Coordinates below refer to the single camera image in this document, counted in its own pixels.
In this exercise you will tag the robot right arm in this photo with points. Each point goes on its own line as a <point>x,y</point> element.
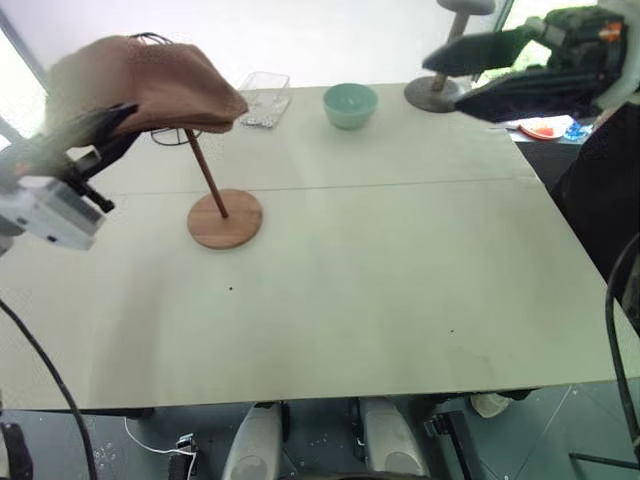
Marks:
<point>605,200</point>

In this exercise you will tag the silver rounded robot leg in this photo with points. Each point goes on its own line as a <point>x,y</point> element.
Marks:
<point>390,440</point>
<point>255,445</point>

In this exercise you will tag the clear plastic box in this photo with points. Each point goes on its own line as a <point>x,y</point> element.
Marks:
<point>265,92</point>

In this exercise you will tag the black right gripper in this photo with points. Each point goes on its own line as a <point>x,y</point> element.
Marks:
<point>585,40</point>

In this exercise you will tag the black table leg frame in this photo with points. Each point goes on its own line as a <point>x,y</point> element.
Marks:
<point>450,440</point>

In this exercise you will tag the red food pieces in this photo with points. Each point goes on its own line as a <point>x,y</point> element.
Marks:
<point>544,131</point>

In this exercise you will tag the grey round pedestal stool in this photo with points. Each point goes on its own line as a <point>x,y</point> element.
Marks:
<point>435,95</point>

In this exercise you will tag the brown fabric cap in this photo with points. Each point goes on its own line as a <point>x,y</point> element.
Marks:
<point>165,85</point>

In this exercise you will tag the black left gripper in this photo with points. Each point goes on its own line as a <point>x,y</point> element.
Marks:
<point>82,170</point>

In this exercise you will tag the white object under table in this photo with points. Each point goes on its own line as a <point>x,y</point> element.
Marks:
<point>490,404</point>

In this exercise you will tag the blue crumpled wrapper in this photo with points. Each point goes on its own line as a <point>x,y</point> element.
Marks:
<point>578,132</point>

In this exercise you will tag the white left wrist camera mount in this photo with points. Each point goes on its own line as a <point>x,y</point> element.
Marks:
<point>47,215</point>

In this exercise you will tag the dark side counter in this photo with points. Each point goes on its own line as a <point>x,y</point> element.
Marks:
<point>542,160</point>

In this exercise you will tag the teal ceramic bowl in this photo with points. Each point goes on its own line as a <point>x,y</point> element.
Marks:
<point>350,106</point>

